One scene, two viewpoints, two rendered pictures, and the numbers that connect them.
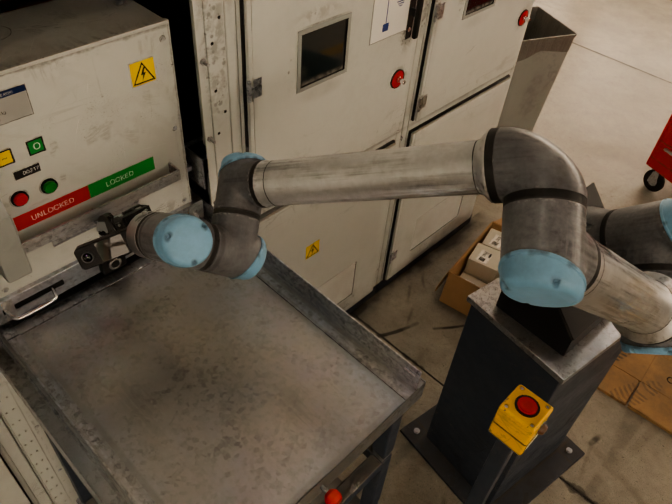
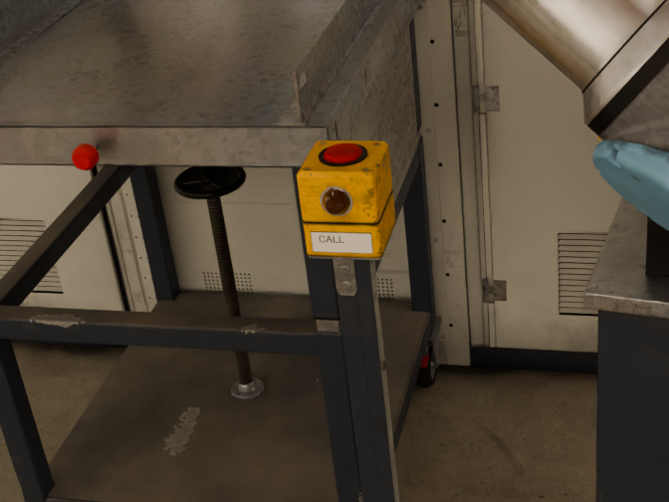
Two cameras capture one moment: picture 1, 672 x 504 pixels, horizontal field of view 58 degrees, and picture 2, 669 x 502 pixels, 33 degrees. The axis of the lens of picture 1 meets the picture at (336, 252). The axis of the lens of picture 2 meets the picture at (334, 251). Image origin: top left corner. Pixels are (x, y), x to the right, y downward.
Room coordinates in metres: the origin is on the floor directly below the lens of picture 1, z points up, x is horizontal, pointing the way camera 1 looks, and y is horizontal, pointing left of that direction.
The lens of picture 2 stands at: (0.25, -1.35, 1.38)
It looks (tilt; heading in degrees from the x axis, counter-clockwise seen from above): 30 degrees down; 67
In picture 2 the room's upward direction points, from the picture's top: 7 degrees counter-clockwise
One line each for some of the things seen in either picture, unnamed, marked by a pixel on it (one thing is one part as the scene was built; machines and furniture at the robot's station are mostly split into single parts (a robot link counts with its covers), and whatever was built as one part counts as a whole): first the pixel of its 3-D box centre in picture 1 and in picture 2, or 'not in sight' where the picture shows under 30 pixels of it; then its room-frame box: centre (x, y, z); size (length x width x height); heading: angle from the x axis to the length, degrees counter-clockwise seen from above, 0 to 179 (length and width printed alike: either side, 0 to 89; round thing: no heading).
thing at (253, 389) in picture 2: not in sight; (247, 384); (0.73, 0.24, 0.18); 0.06 x 0.06 x 0.02
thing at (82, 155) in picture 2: (329, 494); (88, 153); (0.50, -0.03, 0.82); 0.04 x 0.03 x 0.03; 49
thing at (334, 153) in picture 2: (526, 406); (342, 157); (0.68, -0.41, 0.90); 0.04 x 0.04 x 0.02
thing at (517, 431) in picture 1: (520, 419); (347, 198); (0.68, -0.41, 0.85); 0.08 x 0.08 x 0.10; 49
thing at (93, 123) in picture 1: (83, 168); not in sight; (0.98, 0.53, 1.15); 0.48 x 0.01 x 0.48; 139
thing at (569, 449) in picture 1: (492, 441); not in sight; (1.10, -0.61, 0.01); 0.48 x 0.44 x 0.02; 131
